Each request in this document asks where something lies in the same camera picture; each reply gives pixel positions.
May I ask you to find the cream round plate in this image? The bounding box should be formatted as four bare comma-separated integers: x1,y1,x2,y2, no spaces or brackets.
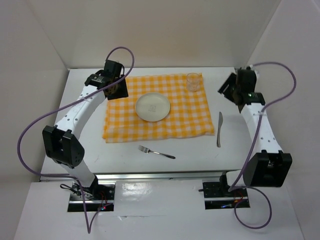
135,92,171,122

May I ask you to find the clear plastic cup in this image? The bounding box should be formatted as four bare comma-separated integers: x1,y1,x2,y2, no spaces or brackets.
186,72,201,92

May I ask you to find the yellow white checkered cloth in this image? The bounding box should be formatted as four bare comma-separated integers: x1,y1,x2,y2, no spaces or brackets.
102,73,215,143

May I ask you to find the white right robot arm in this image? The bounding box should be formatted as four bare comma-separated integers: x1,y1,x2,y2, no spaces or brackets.
218,66,293,196

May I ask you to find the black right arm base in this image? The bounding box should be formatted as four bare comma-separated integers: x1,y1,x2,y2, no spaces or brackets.
198,174,250,210

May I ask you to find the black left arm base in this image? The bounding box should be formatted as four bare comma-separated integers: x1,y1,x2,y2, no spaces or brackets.
60,183,115,213

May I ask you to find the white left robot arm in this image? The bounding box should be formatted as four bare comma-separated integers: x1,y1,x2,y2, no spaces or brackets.
42,59,129,200

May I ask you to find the silver table knife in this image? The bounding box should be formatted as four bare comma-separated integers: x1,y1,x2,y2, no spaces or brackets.
216,111,224,148

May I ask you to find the silver fork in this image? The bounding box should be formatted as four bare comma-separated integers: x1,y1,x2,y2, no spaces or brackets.
138,145,176,160

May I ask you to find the white front cover board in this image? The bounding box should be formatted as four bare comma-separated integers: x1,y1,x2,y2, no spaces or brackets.
14,180,303,240

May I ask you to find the aluminium right side rail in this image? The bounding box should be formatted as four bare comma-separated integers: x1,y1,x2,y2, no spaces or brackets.
235,67,247,85

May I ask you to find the aluminium rail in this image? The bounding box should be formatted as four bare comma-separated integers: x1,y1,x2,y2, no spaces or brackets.
39,168,246,186
235,67,247,85

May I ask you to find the aluminium front rail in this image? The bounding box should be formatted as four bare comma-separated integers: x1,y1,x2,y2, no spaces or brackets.
39,168,246,186

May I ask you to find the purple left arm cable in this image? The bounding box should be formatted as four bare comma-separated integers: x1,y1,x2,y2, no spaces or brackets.
16,46,136,234

